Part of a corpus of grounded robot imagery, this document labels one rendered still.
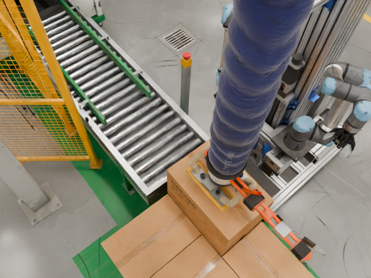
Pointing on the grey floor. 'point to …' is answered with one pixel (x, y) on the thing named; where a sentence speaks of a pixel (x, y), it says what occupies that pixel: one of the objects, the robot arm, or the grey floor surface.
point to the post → (185, 84)
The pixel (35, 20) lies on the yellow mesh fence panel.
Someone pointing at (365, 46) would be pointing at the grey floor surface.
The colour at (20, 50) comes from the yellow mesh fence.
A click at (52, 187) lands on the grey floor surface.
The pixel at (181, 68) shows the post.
